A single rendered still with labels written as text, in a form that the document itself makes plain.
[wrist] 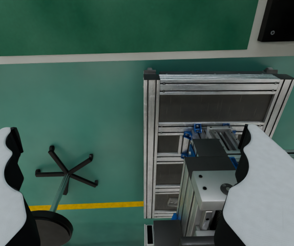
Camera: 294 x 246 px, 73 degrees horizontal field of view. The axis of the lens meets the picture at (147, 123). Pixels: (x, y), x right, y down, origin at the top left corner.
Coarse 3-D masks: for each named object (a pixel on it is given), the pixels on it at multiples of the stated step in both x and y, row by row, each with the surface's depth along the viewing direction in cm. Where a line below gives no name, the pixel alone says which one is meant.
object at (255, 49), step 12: (264, 0) 44; (252, 36) 48; (252, 48) 49; (264, 48) 49; (276, 48) 50; (288, 48) 50; (0, 60) 49; (12, 60) 49; (24, 60) 49; (36, 60) 49; (48, 60) 49; (60, 60) 49; (72, 60) 49; (84, 60) 49; (96, 60) 50; (108, 60) 50; (120, 60) 50; (132, 60) 50
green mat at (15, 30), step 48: (0, 0) 42; (48, 0) 42; (96, 0) 43; (144, 0) 43; (192, 0) 43; (240, 0) 44; (0, 48) 47; (48, 48) 48; (96, 48) 48; (144, 48) 48; (192, 48) 49; (240, 48) 49
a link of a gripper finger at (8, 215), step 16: (16, 128) 12; (0, 144) 9; (16, 144) 10; (0, 160) 8; (16, 160) 10; (0, 176) 7; (16, 176) 8; (0, 192) 7; (16, 192) 7; (0, 208) 6; (16, 208) 6; (0, 224) 6; (16, 224) 6; (32, 224) 6; (0, 240) 5; (16, 240) 6; (32, 240) 6
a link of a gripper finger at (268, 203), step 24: (240, 144) 11; (264, 144) 9; (240, 168) 9; (264, 168) 8; (288, 168) 8; (240, 192) 7; (264, 192) 7; (288, 192) 7; (240, 216) 6; (264, 216) 6; (288, 216) 6; (216, 240) 7; (240, 240) 5; (264, 240) 5; (288, 240) 5
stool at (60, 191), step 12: (72, 168) 162; (84, 180) 168; (96, 180) 176; (60, 192) 147; (36, 216) 114; (48, 216) 116; (60, 216) 120; (48, 228) 119; (60, 228) 119; (72, 228) 126; (48, 240) 126; (60, 240) 126
